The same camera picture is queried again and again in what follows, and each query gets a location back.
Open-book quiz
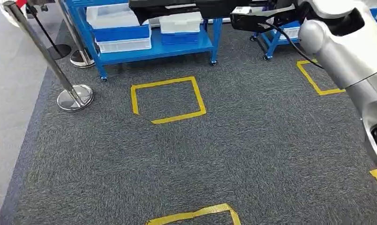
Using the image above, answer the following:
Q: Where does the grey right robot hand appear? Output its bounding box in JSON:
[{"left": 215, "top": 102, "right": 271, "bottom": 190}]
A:
[{"left": 230, "top": 2, "right": 302, "bottom": 34}]

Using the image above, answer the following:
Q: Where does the small blue wheeled cart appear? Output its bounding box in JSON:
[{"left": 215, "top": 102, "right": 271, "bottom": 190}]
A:
[{"left": 249, "top": 20, "right": 302, "bottom": 61}]

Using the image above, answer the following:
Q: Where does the white plastic bin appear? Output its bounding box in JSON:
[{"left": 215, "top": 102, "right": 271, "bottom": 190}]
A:
[
  {"left": 278, "top": 26, "right": 301, "bottom": 40},
  {"left": 158, "top": 11, "right": 204, "bottom": 34}
]

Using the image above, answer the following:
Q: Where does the small pale box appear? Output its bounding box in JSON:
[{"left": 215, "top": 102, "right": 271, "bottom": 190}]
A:
[{"left": 231, "top": 6, "right": 255, "bottom": 15}]

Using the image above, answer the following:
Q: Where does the blue plastic bin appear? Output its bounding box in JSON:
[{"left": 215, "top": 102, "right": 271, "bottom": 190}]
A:
[
  {"left": 93, "top": 24, "right": 152, "bottom": 43},
  {"left": 160, "top": 31, "right": 200, "bottom": 45}
]

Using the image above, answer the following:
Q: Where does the yellow floor tape outline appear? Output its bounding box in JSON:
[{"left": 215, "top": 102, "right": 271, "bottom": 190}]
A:
[
  {"left": 145, "top": 203, "right": 242, "bottom": 225},
  {"left": 130, "top": 76, "right": 207, "bottom": 126}
]

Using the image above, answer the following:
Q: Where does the blue metal shelf cart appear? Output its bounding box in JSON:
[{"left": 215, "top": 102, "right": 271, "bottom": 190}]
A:
[{"left": 58, "top": 0, "right": 224, "bottom": 83}]

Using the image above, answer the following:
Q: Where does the clear plastic bin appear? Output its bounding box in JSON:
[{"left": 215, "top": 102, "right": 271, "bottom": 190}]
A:
[
  {"left": 85, "top": 3, "right": 151, "bottom": 30},
  {"left": 95, "top": 37, "right": 153, "bottom": 54}
]

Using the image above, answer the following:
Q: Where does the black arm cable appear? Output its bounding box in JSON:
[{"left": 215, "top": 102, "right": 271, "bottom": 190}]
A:
[{"left": 257, "top": 21, "right": 324, "bottom": 69}]

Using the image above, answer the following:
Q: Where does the chrome stanchion post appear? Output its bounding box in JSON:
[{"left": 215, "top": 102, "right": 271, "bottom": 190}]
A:
[
  {"left": 55, "top": 0, "right": 96, "bottom": 68},
  {"left": 1, "top": 0, "right": 94, "bottom": 113}
]

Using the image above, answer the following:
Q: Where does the black stanchion post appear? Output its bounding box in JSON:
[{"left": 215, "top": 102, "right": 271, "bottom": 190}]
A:
[{"left": 26, "top": 3, "right": 72, "bottom": 61}]

